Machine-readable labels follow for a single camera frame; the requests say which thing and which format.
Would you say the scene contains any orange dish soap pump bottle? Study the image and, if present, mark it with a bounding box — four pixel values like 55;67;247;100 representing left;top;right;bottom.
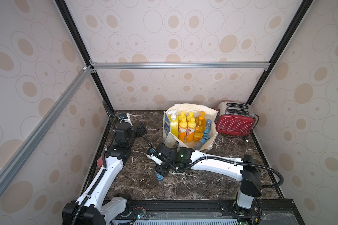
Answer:
193;111;206;142

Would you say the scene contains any pink plastic cup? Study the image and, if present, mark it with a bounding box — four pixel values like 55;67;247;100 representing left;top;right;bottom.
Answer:
97;157;104;168

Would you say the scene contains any cream starry night shopping bag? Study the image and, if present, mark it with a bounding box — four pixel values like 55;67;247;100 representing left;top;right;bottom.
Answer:
163;104;218;152

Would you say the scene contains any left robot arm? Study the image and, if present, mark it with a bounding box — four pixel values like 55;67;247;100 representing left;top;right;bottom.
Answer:
62;102;147;225

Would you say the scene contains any silver horizontal frame bar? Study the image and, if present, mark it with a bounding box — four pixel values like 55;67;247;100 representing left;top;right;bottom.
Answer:
92;61;270;70

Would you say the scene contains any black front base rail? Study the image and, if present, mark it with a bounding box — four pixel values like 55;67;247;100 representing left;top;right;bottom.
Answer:
110;199;304;225

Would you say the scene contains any silver diagonal frame bar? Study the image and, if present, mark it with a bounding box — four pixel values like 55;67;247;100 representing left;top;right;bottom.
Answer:
0;65;93;198

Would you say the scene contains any yellow dish soap pump bottle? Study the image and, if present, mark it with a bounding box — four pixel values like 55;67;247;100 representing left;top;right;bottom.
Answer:
168;110;179;138

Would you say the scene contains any blue cap water bottle front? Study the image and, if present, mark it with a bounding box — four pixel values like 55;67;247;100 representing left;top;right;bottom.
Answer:
193;139;207;150

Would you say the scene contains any blue cap water bottle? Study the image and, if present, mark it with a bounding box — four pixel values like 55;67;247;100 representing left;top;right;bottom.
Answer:
193;139;207;150
200;119;212;144
156;174;164;181

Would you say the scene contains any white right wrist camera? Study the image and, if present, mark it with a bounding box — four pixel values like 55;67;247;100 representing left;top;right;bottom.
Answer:
146;148;162;165

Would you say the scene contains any black right frame post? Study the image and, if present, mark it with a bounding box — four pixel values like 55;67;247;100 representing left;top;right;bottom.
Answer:
246;0;314;105

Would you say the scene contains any yellow cap juice bottle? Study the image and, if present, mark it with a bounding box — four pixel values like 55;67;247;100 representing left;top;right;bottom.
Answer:
178;118;188;142
186;118;196;142
186;112;194;122
178;112;186;122

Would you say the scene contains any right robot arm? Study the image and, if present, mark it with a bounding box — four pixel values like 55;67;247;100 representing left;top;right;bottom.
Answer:
143;136;284;216

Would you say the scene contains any small green circuit board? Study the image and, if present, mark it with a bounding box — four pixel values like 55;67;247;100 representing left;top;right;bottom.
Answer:
136;211;146;220

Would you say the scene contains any red white toaster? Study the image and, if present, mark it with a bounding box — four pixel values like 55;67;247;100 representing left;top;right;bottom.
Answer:
215;101;259;138

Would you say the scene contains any black left frame post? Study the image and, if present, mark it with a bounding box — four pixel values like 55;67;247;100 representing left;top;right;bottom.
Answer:
55;0;115;112

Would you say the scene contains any black frame post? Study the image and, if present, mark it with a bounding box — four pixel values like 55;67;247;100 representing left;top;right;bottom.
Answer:
246;0;314;105
55;0;115;112

